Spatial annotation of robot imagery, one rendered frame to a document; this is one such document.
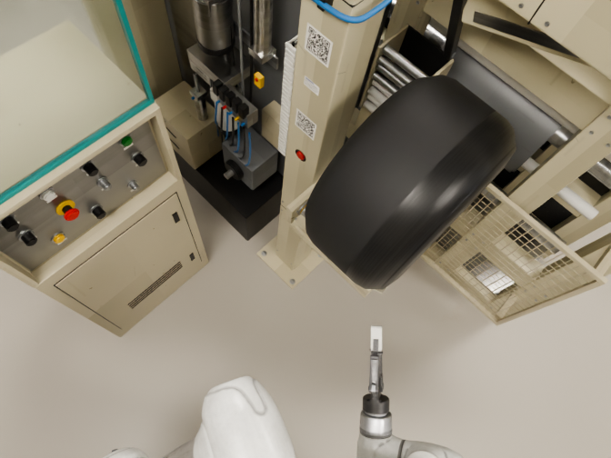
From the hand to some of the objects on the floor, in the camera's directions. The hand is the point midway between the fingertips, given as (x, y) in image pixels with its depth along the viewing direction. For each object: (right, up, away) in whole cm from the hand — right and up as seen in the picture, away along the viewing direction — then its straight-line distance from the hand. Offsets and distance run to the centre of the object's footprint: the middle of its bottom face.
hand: (376, 338), depth 128 cm
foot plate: (-27, +17, +112) cm, 116 cm away
